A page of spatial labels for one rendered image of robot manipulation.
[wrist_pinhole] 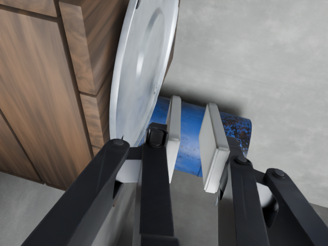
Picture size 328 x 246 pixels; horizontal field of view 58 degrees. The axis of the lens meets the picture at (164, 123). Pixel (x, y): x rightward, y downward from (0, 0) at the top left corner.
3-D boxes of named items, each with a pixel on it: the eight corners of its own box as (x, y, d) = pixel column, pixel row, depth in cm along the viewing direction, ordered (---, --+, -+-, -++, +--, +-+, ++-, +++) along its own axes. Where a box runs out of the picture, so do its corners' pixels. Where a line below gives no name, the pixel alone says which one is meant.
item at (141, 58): (132, 166, 52) (136, 167, 52) (81, 132, 24) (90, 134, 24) (175, 24, 58) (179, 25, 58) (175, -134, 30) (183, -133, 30)
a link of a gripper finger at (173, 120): (169, 186, 17) (156, 183, 17) (173, 131, 23) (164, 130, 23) (180, 140, 16) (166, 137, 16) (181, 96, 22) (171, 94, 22)
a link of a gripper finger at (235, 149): (231, 179, 14) (290, 191, 15) (219, 133, 19) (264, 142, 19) (222, 203, 15) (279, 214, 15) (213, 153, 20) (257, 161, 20)
